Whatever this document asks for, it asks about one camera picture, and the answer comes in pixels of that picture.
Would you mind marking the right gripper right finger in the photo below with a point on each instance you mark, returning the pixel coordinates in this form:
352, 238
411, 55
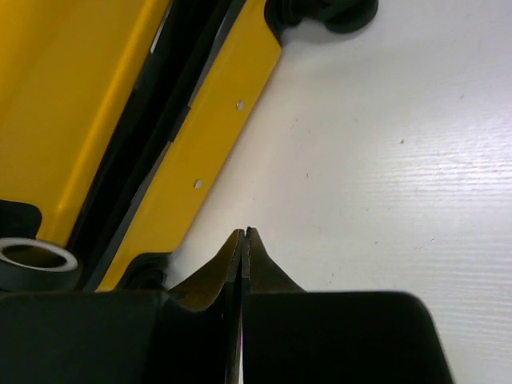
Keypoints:
290, 335

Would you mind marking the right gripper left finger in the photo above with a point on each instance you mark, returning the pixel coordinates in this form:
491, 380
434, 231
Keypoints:
53, 333

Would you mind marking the yellow hard-shell suitcase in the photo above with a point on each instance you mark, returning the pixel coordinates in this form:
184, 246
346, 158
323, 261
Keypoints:
116, 118

